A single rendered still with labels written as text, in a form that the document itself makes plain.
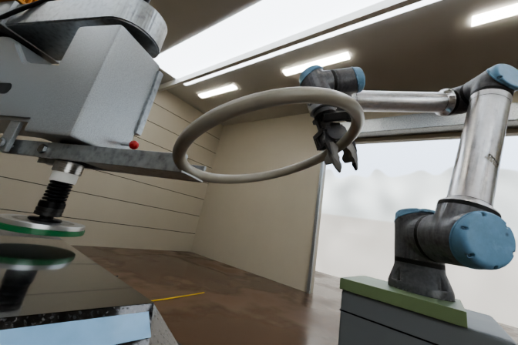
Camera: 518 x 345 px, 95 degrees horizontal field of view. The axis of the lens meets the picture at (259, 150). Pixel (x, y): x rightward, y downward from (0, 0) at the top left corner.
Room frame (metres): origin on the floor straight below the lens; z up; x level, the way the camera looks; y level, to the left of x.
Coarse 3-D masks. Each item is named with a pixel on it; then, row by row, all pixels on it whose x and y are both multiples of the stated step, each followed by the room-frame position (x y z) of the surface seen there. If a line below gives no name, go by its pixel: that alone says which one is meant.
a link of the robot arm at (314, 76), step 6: (312, 66) 0.67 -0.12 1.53; (318, 66) 0.67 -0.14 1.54; (306, 72) 0.68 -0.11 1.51; (312, 72) 0.67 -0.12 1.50; (318, 72) 0.66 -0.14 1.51; (324, 72) 0.67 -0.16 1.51; (330, 72) 0.66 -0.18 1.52; (300, 78) 0.70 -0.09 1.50; (306, 78) 0.68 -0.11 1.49; (312, 78) 0.66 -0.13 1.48; (318, 78) 0.66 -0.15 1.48; (324, 78) 0.66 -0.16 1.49; (330, 78) 0.66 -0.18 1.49; (300, 84) 0.71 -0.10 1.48; (306, 84) 0.68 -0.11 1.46; (312, 84) 0.67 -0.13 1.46; (318, 84) 0.66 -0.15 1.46; (324, 84) 0.66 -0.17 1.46; (330, 84) 0.67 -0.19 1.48
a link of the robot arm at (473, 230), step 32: (480, 96) 0.70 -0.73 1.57; (512, 96) 0.67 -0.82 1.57; (480, 128) 0.68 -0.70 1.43; (480, 160) 0.67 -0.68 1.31; (448, 192) 0.73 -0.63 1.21; (480, 192) 0.66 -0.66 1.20; (448, 224) 0.67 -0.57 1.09; (480, 224) 0.62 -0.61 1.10; (448, 256) 0.70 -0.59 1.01; (480, 256) 0.63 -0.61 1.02; (512, 256) 0.63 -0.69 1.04
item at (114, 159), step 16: (0, 144) 0.76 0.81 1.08; (16, 144) 0.79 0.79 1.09; (32, 144) 0.77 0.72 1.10; (48, 144) 0.75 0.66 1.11; (64, 144) 0.73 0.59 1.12; (48, 160) 0.89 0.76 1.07; (80, 160) 0.70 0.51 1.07; (96, 160) 0.68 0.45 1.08; (112, 160) 0.67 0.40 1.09; (128, 160) 0.65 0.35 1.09; (144, 160) 0.64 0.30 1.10; (160, 160) 0.62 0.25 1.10; (160, 176) 0.75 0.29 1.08; (176, 176) 0.70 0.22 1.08; (192, 176) 0.66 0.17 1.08
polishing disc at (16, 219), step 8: (0, 216) 0.70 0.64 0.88; (8, 216) 0.73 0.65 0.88; (16, 216) 0.76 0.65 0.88; (24, 216) 0.79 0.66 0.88; (16, 224) 0.69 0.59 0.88; (24, 224) 0.69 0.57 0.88; (32, 224) 0.70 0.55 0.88; (40, 224) 0.71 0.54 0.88; (48, 224) 0.73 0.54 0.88; (56, 224) 0.76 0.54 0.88; (64, 224) 0.80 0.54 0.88; (72, 224) 0.83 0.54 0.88; (80, 224) 0.87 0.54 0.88
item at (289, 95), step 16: (256, 96) 0.36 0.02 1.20; (272, 96) 0.36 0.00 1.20; (288, 96) 0.36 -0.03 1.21; (304, 96) 0.37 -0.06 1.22; (320, 96) 0.37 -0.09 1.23; (336, 96) 0.38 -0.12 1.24; (208, 112) 0.40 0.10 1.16; (224, 112) 0.38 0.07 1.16; (240, 112) 0.38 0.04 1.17; (352, 112) 0.44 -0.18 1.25; (192, 128) 0.42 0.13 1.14; (208, 128) 0.42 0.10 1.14; (352, 128) 0.54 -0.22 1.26; (176, 144) 0.48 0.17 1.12; (176, 160) 0.54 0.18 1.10; (304, 160) 0.77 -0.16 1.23; (320, 160) 0.73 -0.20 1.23; (208, 176) 0.72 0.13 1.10; (224, 176) 0.77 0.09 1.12; (240, 176) 0.80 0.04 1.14; (256, 176) 0.81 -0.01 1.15; (272, 176) 0.82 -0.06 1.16
